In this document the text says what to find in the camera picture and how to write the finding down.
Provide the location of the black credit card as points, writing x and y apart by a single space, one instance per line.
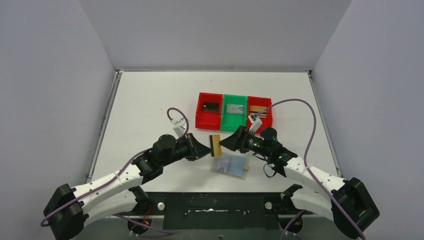
211 107

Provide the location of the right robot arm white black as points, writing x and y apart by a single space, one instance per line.
324 185

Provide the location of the left red plastic bin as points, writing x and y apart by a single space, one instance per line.
208 120

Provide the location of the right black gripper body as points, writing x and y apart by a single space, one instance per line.
254 143

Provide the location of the red plastic bin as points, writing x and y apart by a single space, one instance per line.
266 122
208 120

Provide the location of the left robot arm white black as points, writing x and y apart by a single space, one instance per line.
106 185

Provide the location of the silver credit card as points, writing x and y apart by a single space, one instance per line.
236 109

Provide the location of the green plastic bin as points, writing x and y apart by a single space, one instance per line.
231 122

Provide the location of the right red plastic bin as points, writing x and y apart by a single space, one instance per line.
266 122

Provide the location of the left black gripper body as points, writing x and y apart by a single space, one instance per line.
192 148

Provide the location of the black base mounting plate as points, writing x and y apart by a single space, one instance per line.
215 210

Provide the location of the gold credit card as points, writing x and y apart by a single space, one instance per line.
259 111

